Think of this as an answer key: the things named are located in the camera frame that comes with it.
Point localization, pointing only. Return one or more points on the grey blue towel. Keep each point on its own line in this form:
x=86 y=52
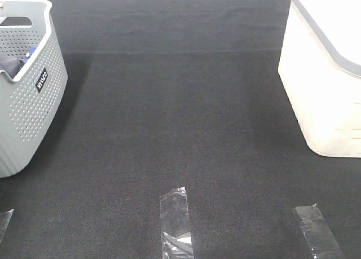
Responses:
x=11 y=65

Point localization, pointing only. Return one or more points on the black table cloth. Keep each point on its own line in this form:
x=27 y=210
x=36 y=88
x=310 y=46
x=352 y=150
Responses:
x=174 y=93

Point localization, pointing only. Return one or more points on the clear tape strip centre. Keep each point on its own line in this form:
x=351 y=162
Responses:
x=176 y=238

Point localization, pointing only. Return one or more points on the clear tape strip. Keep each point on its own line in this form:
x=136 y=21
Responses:
x=176 y=238
x=4 y=221
x=317 y=233

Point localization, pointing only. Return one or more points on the white plastic storage bin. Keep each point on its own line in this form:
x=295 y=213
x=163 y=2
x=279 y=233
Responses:
x=319 y=67

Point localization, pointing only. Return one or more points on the grey perforated laundry basket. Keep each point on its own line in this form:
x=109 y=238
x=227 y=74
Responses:
x=29 y=101

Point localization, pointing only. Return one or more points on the blue cloth in basket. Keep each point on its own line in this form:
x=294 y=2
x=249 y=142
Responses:
x=29 y=54

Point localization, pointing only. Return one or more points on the clear tape strip right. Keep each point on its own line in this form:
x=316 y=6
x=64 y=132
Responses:
x=317 y=233

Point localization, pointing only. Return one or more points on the clear tape strip left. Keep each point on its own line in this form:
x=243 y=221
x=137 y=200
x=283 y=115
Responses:
x=4 y=221

